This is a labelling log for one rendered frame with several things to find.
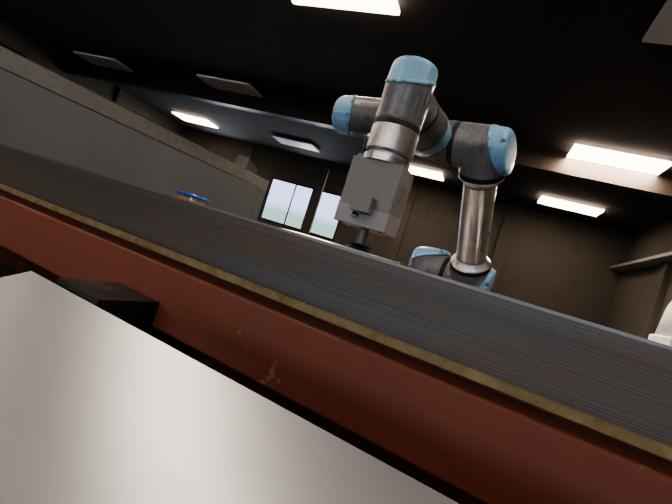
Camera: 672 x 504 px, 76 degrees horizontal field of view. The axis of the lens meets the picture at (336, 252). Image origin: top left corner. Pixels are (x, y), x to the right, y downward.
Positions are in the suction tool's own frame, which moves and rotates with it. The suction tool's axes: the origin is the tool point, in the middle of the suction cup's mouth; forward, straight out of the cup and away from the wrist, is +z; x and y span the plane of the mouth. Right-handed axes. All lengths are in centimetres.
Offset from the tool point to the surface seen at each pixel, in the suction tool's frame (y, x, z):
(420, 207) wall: -288, 1075, -188
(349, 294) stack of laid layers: 15.3, -38.0, 2.3
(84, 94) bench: -81, 3, -18
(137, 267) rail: -3.1, -36.9, 6.0
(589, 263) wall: 139, 1115, -159
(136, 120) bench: -80, 18, -18
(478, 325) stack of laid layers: 22.8, -38.4, 1.6
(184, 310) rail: 3.1, -37.3, 7.5
